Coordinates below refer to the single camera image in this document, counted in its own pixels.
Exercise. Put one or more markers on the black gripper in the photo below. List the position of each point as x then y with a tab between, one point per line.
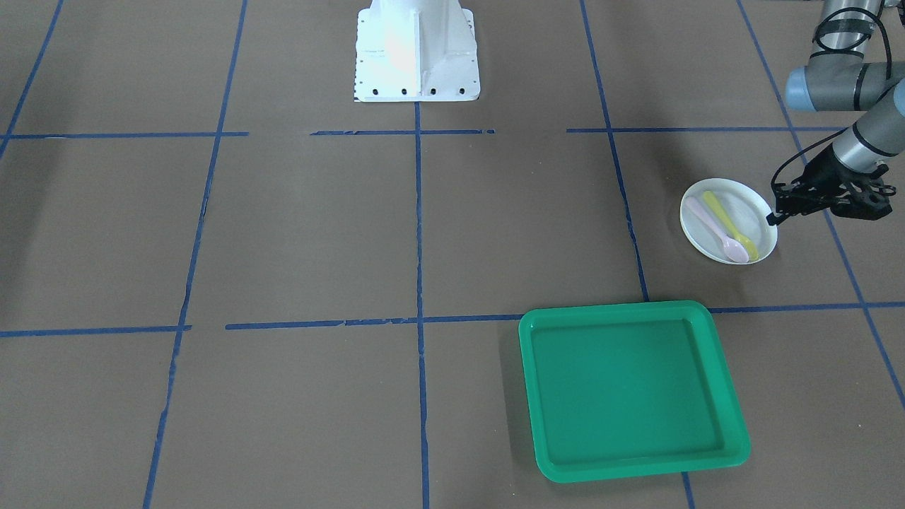
821	174

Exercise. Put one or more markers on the yellow plastic spoon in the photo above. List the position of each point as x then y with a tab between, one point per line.
714	204

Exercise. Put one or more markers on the white round plate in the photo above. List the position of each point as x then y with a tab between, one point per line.
744	206

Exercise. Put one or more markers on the pink plastic spoon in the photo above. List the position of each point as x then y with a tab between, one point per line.
730	247

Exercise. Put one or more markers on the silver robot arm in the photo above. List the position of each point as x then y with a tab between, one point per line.
850	69

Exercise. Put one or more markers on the green plastic tray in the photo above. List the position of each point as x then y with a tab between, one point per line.
628	390

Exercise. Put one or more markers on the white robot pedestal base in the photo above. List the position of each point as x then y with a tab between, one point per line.
416	51

